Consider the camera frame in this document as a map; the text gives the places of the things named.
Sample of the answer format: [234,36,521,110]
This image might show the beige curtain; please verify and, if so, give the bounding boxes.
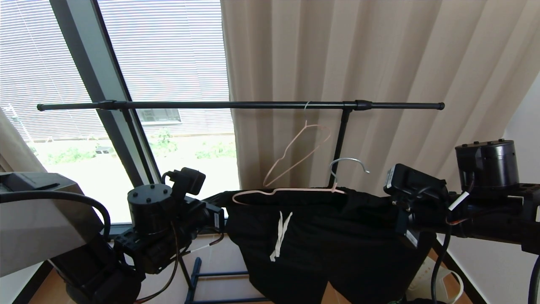
[0,108,47,174]
[220,0,540,199]

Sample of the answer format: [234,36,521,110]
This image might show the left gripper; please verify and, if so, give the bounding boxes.
[173,195,226,243]

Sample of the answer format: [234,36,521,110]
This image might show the black clothes rack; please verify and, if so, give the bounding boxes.
[37,100,445,304]

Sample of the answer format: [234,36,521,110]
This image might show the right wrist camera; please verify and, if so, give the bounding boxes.
[383,165,448,202]

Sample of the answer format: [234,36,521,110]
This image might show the black cable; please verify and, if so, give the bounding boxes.
[430,234,453,304]
[0,191,111,243]
[527,253,540,304]

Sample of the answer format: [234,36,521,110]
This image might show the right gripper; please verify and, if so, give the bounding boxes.
[394,198,458,250]

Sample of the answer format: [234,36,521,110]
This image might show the pink clothes hanger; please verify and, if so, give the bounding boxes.
[263,119,332,188]
[232,157,371,206]

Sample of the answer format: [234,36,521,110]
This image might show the black shorts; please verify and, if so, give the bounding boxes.
[224,188,437,304]

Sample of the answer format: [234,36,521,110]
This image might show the window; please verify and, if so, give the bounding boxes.
[0,0,241,237]

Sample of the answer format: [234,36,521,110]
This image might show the white laundry basket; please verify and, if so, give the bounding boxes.
[405,255,464,304]

